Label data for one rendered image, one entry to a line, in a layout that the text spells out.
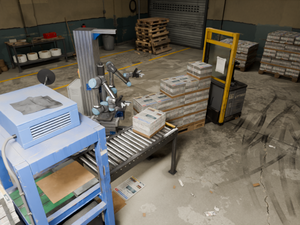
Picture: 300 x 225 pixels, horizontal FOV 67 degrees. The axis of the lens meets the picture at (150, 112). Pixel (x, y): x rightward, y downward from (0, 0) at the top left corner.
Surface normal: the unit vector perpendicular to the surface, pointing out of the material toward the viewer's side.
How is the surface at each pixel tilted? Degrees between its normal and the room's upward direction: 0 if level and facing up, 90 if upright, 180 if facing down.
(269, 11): 90
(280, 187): 0
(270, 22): 90
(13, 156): 0
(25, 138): 90
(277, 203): 0
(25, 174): 90
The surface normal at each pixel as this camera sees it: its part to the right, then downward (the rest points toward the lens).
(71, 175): 0.00, -0.88
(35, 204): 0.74, 0.33
